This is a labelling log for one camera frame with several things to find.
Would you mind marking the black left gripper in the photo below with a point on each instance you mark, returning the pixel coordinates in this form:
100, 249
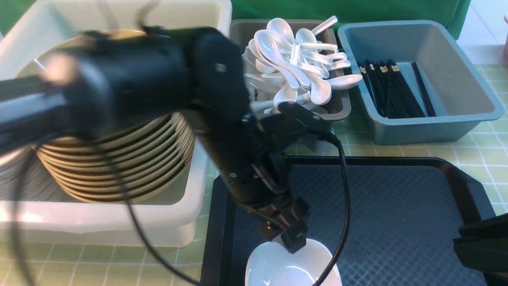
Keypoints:
284, 215

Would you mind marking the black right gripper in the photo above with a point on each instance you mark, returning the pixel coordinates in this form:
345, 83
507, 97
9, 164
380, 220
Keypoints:
483, 246

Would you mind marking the white square dish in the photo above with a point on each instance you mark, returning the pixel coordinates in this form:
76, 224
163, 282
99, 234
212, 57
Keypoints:
271, 265

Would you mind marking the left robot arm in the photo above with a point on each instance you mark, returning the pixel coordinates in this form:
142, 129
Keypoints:
105, 85

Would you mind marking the top tan stacked bowl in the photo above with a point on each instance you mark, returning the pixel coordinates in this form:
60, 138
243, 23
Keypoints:
119, 35

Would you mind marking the black serving tray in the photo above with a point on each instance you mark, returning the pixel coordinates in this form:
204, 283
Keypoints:
405, 212

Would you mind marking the large white plastic tub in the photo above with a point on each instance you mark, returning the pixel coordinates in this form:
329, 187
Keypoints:
170, 217

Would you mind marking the blue chopstick bin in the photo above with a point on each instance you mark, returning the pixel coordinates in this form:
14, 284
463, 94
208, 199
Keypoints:
460, 96

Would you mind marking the pile of white spoons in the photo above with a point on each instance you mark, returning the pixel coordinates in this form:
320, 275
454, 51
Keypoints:
282, 66

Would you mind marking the bundle of black chopsticks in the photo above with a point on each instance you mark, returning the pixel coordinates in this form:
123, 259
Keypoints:
391, 93

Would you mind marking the top white stacked dish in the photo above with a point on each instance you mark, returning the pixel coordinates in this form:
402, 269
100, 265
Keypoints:
12, 162

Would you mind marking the green backdrop cloth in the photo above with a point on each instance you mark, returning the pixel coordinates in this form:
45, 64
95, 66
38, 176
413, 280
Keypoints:
357, 10

